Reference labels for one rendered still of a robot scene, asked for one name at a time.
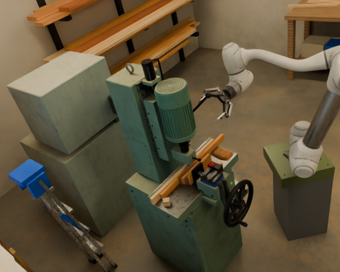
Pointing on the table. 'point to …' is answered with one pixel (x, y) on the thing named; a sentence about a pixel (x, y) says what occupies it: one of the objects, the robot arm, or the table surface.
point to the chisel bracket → (187, 158)
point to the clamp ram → (197, 171)
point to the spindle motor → (175, 109)
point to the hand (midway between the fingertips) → (209, 109)
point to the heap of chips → (222, 153)
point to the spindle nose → (184, 147)
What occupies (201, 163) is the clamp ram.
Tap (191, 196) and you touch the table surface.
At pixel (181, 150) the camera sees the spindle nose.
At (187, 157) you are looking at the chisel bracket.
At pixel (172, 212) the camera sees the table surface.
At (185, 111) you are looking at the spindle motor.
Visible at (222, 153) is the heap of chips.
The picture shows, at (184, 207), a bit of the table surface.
